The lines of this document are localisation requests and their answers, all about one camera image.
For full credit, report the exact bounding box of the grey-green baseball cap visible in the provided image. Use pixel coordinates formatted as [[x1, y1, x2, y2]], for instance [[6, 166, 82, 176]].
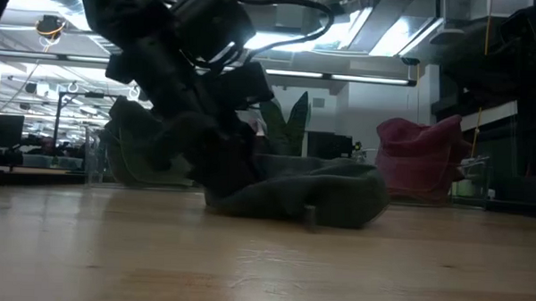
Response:
[[201, 150, 393, 232], [103, 95, 198, 188]]

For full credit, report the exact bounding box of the ceiling light panel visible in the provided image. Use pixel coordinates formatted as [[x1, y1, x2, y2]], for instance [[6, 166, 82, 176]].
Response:
[[369, 13, 446, 59], [244, 29, 327, 54]]

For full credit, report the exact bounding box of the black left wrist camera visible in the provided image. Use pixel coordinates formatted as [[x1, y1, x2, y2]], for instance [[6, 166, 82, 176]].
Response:
[[171, 0, 259, 65]]

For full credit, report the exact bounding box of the black background monitor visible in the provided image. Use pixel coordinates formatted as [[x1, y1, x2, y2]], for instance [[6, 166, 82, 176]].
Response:
[[0, 113, 26, 168], [306, 130, 356, 163]]

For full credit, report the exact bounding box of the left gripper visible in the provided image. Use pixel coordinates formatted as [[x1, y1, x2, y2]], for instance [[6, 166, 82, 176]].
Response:
[[100, 30, 278, 199]]

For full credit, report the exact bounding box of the black camera cable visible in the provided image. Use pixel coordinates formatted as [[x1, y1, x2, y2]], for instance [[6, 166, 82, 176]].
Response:
[[225, 0, 337, 67]]

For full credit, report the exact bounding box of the green snake plant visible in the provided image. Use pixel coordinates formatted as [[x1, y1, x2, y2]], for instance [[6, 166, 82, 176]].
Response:
[[255, 89, 312, 158]]

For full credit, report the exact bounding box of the black pipe stand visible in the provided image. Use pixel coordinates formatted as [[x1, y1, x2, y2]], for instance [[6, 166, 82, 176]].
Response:
[[56, 88, 119, 133]]

